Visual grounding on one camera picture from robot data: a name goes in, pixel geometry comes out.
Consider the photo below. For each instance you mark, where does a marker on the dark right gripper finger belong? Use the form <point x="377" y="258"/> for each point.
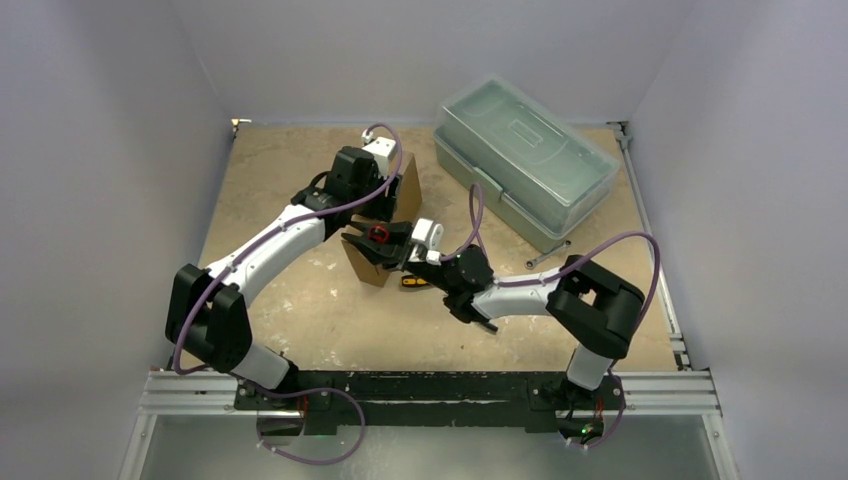
<point x="392" y="254"/>
<point x="399" y="231"/>

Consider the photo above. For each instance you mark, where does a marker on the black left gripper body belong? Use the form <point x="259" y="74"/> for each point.
<point x="381" y="206"/>

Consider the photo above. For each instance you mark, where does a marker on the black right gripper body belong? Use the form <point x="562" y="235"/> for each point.
<point x="461" y="277"/>

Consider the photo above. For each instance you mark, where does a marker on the brown cardboard express box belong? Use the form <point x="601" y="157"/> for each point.
<point x="408" y="202"/>

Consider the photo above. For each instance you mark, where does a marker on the red utility knife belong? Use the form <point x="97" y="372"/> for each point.
<point x="378" y="234"/>

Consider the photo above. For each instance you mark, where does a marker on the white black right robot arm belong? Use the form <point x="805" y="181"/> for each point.
<point x="601" y="310"/>

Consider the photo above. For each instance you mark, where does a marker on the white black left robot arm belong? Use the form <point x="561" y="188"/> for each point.
<point x="208" y="308"/>

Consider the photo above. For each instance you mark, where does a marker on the yellow black screwdriver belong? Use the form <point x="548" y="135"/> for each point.
<point x="413" y="282"/>

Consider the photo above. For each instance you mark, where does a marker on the silver wrench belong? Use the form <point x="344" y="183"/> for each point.
<point x="532" y="263"/>

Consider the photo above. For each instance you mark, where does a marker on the translucent green plastic toolbox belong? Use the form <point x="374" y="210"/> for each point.
<point x="540" y="176"/>

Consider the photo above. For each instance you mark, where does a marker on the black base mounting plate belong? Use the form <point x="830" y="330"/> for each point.
<point x="534" y="401"/>

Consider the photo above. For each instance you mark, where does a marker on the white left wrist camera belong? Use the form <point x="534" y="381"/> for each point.
<point x="383" y="150"/>

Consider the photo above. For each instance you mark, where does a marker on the aluminium front frame rail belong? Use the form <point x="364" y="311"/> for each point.
<point x="669" y="426"/>

